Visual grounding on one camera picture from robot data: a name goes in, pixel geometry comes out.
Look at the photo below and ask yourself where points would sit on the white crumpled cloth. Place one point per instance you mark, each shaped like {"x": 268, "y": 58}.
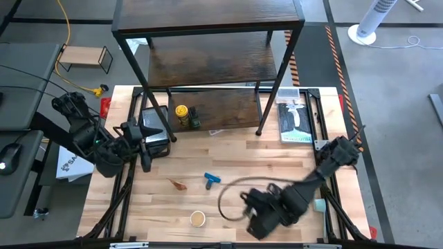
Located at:
{"x": 136, "y": 43}

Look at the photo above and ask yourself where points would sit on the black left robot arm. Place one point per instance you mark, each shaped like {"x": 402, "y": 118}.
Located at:
{"x": 83, "y": 133}

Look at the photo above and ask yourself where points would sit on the black computer mouse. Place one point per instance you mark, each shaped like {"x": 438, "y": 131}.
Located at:
{"x": 10, "y": 159}

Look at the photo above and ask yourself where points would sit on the small wooden floor shelf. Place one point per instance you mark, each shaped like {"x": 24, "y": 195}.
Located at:
{"x": 81, "y": 55}

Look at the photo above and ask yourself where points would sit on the orange black hazard tape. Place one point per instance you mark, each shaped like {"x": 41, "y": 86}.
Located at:
{"x": 293, "y": 65}
{"x": 341, "y": 76}

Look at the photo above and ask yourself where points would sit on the white pipe piece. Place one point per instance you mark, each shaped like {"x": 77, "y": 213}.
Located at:
{"x": 415, "y": 5}

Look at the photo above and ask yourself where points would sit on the white tower fan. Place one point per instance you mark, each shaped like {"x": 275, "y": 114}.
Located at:
{"x": 373, "y": 17}

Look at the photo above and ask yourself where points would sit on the white plastic tray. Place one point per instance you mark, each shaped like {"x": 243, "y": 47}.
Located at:
{"x": 216, "y": 132}

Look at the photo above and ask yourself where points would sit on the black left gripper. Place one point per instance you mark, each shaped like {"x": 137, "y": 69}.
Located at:
{"x": 131, "y": 136}

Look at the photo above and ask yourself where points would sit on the white printed cardboard box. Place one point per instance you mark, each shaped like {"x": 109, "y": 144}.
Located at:
{"x": 71, "y": 167}

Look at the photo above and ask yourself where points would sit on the clear plastic box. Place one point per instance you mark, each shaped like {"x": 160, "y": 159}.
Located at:
{"x": 287, "y": 95}

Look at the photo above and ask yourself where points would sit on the grey metal bar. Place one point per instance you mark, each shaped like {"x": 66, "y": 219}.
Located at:
{"x": 436, "y": 107}

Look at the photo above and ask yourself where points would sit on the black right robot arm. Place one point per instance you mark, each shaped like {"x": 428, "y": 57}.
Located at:
{"x": 332, "y": 162}

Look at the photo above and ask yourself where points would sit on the black metal wooden shelf rack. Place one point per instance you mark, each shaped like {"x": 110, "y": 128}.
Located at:
{"x": 207, "y": 58}

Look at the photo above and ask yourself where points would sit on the blue T-shaped hand tool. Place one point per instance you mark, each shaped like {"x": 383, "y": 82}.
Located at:
{"x": 211, "y": 179}

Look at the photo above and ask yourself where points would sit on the red table clamp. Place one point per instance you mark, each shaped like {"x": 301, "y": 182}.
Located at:
{"x": 372, "y": 232}
{"x": 105, "y": 105}

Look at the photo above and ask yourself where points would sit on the silver rig bracket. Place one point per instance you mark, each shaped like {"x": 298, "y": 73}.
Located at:
{"x": 128, "y": 245}
{"x": 322, "y": 246}

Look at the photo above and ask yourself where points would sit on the yellow-lid chili onion spice jar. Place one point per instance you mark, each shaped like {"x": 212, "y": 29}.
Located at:
{"x": 182, "y": 114}

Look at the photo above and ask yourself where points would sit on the grey desk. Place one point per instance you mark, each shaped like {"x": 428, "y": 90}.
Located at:
{"x": 27, "y": 83}
{"x": 17, "y": 193}

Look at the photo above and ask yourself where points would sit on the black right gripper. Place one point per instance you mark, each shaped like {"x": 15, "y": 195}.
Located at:
{"x": 270, "y": 207}

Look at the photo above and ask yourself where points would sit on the metal desk clamp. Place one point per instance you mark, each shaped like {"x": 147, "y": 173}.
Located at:
{"x": 41, "y": 213}

